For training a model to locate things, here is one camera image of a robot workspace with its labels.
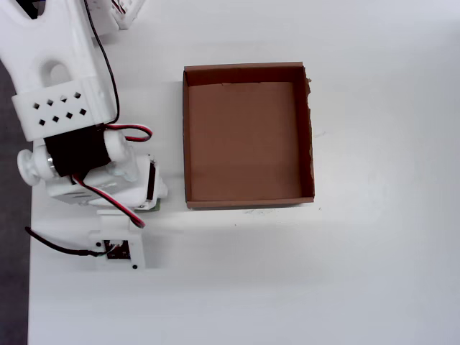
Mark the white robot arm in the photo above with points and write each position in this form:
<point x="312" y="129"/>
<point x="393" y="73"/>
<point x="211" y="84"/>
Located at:
<point x="54" y="43"/>

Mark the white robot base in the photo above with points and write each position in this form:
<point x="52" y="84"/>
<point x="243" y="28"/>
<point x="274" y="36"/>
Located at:
<point x="125" y="16"/>

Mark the green cube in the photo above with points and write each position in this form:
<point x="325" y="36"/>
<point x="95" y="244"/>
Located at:
<point x="153" y="209"/>

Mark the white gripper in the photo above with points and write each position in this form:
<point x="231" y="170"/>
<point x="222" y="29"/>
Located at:
<point x="152" y="184"/>

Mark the brown cardboard box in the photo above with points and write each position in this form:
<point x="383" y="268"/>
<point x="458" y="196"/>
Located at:
<point x="244" y="143"/>

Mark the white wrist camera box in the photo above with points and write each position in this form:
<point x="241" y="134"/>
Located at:
<point x="138" y="251"/>

